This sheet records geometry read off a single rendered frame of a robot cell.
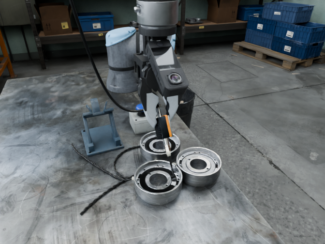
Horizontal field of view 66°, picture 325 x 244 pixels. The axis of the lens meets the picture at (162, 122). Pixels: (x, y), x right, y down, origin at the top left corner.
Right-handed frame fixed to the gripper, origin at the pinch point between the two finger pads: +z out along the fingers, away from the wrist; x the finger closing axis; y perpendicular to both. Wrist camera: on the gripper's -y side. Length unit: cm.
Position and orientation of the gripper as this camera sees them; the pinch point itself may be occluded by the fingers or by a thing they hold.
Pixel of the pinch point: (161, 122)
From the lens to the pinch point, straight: 55.3
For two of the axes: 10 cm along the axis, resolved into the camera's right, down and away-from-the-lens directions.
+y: -3.8, -4.8, 7.9
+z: 0.0, 8.6, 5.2
